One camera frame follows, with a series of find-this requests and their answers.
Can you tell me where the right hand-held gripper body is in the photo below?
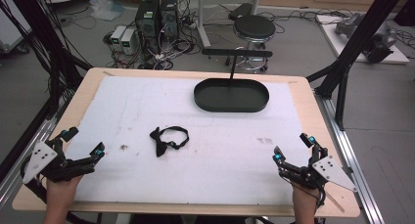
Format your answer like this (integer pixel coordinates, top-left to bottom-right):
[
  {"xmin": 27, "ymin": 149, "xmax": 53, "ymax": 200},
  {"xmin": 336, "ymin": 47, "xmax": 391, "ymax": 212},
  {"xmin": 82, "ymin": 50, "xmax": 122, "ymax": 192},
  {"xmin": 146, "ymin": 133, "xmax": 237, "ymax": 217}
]
[{"xmin": 286, "ymin": 155, "xmax": 359, "ymax": 194}]

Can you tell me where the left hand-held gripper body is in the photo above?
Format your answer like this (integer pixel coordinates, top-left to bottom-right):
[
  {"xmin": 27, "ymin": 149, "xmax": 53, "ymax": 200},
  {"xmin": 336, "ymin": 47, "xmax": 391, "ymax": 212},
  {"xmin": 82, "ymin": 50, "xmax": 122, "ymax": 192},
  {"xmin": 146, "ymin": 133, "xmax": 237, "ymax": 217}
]
[{"xmin": 21, "ymin": 137, "xmax": 99, "ymax": 185}]

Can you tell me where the person's right hand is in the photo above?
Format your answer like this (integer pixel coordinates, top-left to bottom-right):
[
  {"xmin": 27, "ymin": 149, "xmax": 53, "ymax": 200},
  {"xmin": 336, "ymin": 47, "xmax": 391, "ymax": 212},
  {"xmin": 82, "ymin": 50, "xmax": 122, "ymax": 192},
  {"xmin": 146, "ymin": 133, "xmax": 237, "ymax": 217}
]
[{"xmin": 291, "ymin": 181, "xmax": 321, "ymax": 212}]

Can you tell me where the person's left hand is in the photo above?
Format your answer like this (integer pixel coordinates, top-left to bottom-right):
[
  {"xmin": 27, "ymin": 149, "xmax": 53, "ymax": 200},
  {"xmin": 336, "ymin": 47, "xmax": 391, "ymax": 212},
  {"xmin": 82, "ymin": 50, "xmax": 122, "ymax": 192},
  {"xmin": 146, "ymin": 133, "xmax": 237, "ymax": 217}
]
[{"xmin": 45, "ymin": 175, "xmax": 84, "ymax": 205}]

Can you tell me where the black bow tie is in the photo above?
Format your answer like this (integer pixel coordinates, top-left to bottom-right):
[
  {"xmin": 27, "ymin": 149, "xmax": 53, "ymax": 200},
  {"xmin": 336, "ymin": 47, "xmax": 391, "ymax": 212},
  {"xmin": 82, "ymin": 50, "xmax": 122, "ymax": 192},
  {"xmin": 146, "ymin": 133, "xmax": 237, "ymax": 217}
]
[{"xmin": 149, "ymin": 125, "xmax": 191, "ymax": 158}]

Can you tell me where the white table mat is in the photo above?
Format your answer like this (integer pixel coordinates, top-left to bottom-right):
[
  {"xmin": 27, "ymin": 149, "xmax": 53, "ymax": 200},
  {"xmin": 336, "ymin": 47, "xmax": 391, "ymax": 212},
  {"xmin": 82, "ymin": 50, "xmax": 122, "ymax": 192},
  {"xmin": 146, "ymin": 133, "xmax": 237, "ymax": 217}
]
[{"xmin": 64, "ymin": 74, "xmax": 311, "ymax": 206}]

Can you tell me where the white floor board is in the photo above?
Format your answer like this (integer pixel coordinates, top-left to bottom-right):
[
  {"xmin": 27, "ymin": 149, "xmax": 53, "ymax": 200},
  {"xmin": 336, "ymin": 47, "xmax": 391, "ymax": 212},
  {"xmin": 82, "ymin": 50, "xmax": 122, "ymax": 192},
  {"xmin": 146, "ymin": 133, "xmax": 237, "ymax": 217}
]
[{"xmin": 315, "ymin": 14, "xmax": 411, "ymax": 66}]

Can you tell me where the white power supply unit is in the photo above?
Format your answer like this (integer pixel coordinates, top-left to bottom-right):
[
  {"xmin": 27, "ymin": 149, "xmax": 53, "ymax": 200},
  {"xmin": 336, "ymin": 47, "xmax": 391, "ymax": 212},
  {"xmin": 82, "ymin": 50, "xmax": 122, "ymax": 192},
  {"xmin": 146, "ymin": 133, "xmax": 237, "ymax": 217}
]
[
  {"xmin": 110, "ymin": 24, "xmax": 127, "ymax": 52},
  {"xmin": 119, "ymin": 28, "xmax": 137, "ymax": 56}
]

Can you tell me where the grey robot part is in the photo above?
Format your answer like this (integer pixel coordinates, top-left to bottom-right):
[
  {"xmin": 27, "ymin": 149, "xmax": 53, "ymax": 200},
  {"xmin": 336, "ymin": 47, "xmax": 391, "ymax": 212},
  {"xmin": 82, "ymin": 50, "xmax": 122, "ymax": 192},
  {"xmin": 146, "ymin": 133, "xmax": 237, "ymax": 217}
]
[{"xmin": 335, "ymin": 12, "xmax": 398, "ymax": 65}]

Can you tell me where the grey equipment case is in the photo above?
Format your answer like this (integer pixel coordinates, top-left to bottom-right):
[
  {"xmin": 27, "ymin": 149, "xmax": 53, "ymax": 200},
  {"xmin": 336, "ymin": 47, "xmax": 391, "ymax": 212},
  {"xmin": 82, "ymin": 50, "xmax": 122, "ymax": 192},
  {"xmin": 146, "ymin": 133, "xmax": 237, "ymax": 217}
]
[{"xmin": 0, "ymin": 0, "xmax": 32, "ymax": 55}]

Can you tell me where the black round stool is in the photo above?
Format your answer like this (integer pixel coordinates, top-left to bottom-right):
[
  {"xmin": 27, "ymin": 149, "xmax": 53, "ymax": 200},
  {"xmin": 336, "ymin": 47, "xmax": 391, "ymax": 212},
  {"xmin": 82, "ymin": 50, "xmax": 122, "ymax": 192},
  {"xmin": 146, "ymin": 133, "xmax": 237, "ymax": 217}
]
[{"xmin": 232, "ymin": 15, "xmax": 277, "ymax": 73}]

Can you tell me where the clear plastic bag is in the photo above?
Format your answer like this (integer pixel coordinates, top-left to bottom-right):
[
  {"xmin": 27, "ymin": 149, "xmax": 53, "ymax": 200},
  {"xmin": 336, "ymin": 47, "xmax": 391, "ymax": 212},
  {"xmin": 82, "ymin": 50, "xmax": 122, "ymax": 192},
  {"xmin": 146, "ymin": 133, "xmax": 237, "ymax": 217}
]
[{"xmin": 88, "ymin": 0, "xmax": 126, "ymax": 22}]

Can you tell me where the black computer tower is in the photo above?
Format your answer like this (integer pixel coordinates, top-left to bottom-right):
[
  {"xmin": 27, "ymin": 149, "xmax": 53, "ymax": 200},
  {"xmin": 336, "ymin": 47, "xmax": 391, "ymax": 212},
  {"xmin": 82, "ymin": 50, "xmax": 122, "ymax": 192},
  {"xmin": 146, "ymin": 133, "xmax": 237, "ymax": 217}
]
[
  {"xmin": 134, "ymin": 0, "xmax": 161, "ymax": 54},
  {"xmin": 159, "ymin": 0, "xmax": 180, "ymax": 44}
]

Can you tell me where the black flat foot pedal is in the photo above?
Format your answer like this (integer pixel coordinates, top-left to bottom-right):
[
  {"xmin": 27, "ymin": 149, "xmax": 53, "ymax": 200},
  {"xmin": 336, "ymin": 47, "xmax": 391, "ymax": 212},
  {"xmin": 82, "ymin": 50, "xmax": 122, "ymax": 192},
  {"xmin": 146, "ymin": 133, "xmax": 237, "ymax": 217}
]
[{"xmin": 227, "ymin": 2, "xmax": 254, "ymax": 22}]

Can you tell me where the white desk leg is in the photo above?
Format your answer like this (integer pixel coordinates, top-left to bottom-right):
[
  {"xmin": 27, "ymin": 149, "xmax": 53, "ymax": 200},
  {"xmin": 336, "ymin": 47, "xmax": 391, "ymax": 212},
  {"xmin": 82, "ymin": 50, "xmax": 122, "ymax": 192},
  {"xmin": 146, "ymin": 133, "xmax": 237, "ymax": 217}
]
[
  {"xmin": 195, "ymin": 0, "xmax": 212, "ymax": 49},
  {"xmin": 250, "ymin": 0, "xmax": 264, "ymax": 17}
]

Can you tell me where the aluminium rail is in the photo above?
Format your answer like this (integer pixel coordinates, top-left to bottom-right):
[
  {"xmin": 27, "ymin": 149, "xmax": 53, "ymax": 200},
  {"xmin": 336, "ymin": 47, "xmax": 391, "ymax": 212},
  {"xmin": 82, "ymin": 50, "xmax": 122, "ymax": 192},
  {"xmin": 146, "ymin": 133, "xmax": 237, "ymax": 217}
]
[
  {"xmin": 0, "ymin": 112, "xmax": 65, "ymax": 207},
  {"xmin": 313, "ymin": 92, "xmax": 387, "ymax": 224}
]

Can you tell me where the black camera stand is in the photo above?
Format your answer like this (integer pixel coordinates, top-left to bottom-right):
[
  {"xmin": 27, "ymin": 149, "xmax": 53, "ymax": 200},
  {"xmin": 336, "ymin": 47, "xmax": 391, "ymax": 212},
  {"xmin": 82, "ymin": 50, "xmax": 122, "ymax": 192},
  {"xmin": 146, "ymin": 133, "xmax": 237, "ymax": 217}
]
[{"xmin": 193, "ymin": 48, "xmax": 274, "ymax": 113}]

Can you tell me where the black metal frame post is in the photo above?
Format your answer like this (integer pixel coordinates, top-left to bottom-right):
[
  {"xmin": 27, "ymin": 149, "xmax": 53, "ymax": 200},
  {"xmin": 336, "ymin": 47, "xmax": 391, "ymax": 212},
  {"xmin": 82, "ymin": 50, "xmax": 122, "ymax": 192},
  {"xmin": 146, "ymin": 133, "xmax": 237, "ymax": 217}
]
[
  {"xmin": 0, "ymin": 0, "xmax": 94, "ymax": 120},
  {"xmin": 305, "ymin": 0, "xmax": 409, "ymax": 131}
]

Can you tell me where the bundle of floor cables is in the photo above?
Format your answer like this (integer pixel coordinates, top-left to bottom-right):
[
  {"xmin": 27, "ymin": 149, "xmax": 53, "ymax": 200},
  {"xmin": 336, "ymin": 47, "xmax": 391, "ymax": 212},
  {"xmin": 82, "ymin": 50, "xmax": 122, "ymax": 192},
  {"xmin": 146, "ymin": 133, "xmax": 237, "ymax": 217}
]
[{"xmin": 102, "ymin": 0, "xmax": 205, "ymax": 71}]

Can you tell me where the black floor cable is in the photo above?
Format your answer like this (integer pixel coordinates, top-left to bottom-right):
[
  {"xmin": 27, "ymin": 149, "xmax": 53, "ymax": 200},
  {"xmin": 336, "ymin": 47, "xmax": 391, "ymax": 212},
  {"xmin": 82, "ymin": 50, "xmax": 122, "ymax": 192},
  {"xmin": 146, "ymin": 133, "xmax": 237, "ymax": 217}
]
[{"xmin": 258, "ymin": 8, "xmax": 355, "ymax": 34}]

